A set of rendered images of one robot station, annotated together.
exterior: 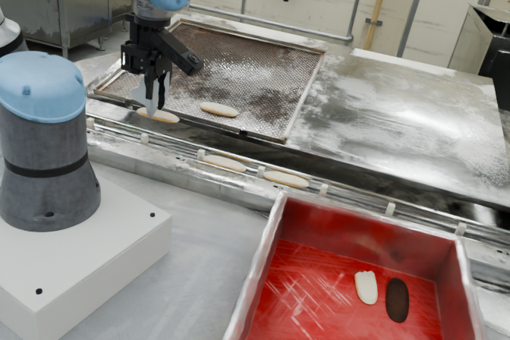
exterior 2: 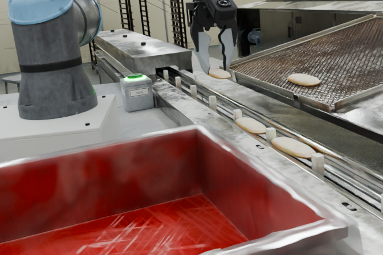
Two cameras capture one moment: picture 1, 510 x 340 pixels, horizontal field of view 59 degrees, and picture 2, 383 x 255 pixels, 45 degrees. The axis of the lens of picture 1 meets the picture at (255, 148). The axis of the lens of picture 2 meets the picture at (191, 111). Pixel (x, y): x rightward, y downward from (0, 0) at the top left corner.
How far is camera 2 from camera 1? 0.75 m
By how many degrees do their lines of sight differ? 58
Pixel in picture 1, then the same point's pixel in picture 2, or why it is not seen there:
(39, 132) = (17, 32)
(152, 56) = (196, 6)
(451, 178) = not seen: outside the picture
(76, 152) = (45, 56)
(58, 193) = (31, 87)
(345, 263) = (228, 239)
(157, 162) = (187, 113)
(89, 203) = (56, 105)
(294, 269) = (163, 219)
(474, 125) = not seen: outside the picture
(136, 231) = (59, 129)
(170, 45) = not seen: outside the picture
